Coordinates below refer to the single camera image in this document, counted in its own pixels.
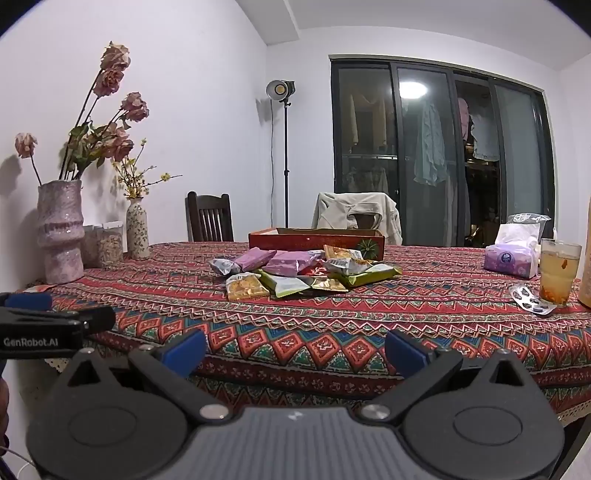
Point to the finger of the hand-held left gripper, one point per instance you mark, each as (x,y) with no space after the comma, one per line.
(99,319)
(27,301)

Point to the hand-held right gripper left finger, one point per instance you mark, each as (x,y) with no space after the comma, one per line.
(184,353)

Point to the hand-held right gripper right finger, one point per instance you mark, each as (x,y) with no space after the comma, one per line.
(406,353)

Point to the pile of mixed snack packets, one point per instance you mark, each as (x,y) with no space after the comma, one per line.
(286,265)

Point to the red cardboard box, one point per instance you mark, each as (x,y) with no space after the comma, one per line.
(295,240)

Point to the glass jar of grain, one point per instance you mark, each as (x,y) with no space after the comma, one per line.
(111,247)
(92,249)

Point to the pink ceramic vase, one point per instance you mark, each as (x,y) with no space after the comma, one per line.
(60,230)

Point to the red patterned tablecloth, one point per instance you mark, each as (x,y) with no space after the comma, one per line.
(323,323)

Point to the small floral ceramic vase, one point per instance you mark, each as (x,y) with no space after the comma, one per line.
(137,230)

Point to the yellow flower sprigs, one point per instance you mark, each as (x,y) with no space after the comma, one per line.
(134,189)

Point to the silver pill blister pack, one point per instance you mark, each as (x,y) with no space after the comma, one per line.
(531,300)

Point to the purple tissue pack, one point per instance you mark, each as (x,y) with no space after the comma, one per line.
(508,263)

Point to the dark wooden chair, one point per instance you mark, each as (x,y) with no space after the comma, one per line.
(210,217)
(364,221)

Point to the beige jacket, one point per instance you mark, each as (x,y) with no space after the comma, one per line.
(332,212)

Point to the glass of tea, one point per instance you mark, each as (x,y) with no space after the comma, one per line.
(558,272)

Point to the clear plastic bag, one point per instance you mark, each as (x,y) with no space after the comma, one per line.
(526,218)

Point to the hanging light blue shirt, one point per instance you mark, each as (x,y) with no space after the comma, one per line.
(429,147)

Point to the dried pink rose bouquet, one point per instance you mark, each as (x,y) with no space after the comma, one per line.
(134,106)

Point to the sliding glass door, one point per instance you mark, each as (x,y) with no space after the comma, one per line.
(369,138)

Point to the hanging white garment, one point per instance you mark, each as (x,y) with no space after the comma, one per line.
(485,138)

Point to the studio light on stand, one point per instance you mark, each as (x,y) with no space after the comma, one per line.
(280,87)

